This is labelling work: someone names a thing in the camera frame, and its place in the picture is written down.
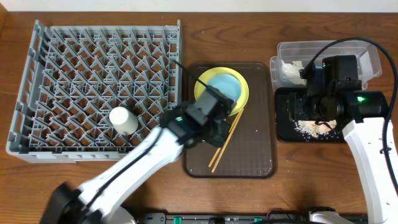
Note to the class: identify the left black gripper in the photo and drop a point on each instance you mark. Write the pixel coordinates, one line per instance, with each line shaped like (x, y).
(224, 101)

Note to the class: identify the white tissue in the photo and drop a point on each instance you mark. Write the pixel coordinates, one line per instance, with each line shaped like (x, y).
(292, 72)

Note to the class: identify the black waste tray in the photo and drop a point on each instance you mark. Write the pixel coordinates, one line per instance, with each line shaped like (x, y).
(286, 128)

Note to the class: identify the rice food scraps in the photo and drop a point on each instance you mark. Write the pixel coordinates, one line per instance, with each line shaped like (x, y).
(311, 129)

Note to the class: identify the yellow round plate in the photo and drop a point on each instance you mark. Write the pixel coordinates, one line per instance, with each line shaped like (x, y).
(243, 99)

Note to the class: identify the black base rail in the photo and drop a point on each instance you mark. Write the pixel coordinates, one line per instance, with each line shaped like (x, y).
(163, 218)

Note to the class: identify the white paper cup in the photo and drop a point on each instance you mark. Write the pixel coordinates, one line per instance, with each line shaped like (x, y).
(123, 121)

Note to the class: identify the clear plastic waste bin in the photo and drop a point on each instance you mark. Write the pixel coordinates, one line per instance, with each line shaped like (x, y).
(368, 61)

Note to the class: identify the brown plastic serving tray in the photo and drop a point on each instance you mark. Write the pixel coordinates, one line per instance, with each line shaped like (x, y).
(251, 152)

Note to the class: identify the light blue bowl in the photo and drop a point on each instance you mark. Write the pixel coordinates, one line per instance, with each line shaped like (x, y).
(227, 85)

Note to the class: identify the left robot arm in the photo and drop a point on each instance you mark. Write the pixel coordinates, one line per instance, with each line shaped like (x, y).
(100, 199)

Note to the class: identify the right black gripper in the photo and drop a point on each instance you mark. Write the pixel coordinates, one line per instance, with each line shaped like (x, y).
(292, 109)

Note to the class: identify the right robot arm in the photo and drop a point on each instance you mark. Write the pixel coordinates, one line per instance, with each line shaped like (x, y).
(334, 92)

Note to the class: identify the grey dishwasher rack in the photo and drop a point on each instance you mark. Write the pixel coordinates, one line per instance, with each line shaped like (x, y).
(75, 75)

